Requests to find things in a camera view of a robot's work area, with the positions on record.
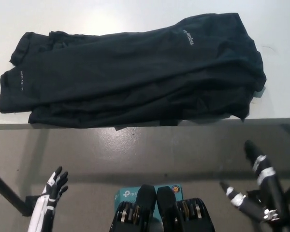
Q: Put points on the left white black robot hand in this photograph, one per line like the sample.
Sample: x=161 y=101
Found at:
x=44 y=207

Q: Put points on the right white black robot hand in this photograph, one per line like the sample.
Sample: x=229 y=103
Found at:
x=270 y=188

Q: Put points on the black jacket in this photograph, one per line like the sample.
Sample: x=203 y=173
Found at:
x=125 y=77

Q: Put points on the teal tp-link box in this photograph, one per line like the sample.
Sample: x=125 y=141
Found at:
x=125 y=194

